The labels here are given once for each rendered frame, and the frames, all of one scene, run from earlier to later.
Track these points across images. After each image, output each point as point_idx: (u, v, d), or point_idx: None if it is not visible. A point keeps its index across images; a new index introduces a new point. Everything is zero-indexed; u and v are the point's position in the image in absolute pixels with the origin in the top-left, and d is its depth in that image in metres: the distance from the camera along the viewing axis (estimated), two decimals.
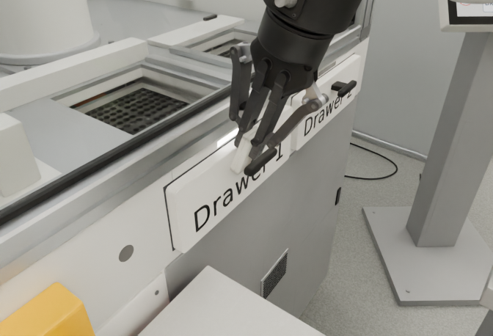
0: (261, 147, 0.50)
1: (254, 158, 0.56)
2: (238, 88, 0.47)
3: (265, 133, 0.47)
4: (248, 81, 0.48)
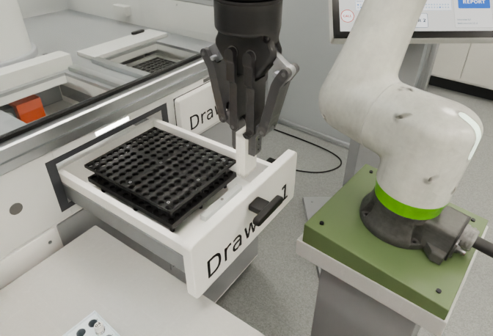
0: (256, 139, 0.50)
1: (262, 208, 0.60)
2: (218, 87, 0.49)
3: (253, 122, 0.48)
4: None
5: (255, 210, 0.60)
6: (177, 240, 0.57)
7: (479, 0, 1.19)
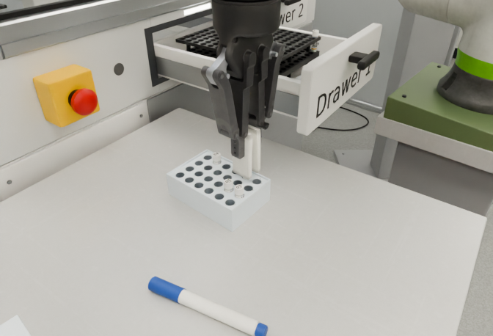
0: (260, 128, 0.52)
1: (363, 57, 0.63)
2: (232, 104, 0.45)
3: (264, 110, 0.50)
4: (221, 97, 0.45)
5: (356, 59, 0.63)
6: (288, 78, 0.59)
7: None
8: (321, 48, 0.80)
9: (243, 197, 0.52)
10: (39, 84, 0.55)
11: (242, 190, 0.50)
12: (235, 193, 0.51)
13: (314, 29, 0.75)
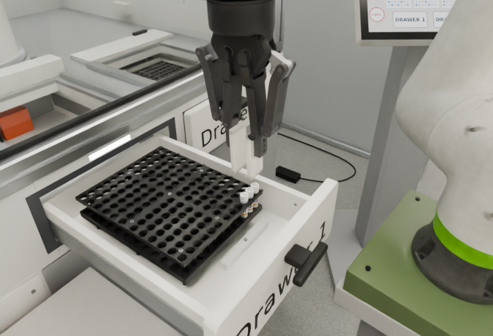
0: (262, 141, 0.49)
1: (303, 261, 0.46)
2: (211, 86, 0.49)
3: (257, 122, 0.47)
4: (221, 78, 0.50)
5: (294, 264, 0.47)
6: (195, 307, 0.43)
7: None
8: (266, 196, 0.63)
9: None
10: None
11: (240, 196, 0.57)
12: (242, 196, 0.58)
13: (253, 183, 0.59)
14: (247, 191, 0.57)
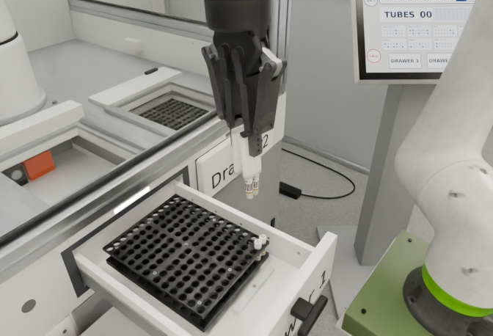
0: (254, 139, 0.49)
1: (306, 315, 0.53)
2: (216, 84, 0.50)
3: (249, 119, 0.48)
4: None
5: (298, 317, 0.54)
6: None
7: None
8: (273, 243, 0.70)
9: (255, 181, 0.56)
10: None
11: None
12: None
13: (261, 235, 0.66)
14: (256, 243, 0.64)
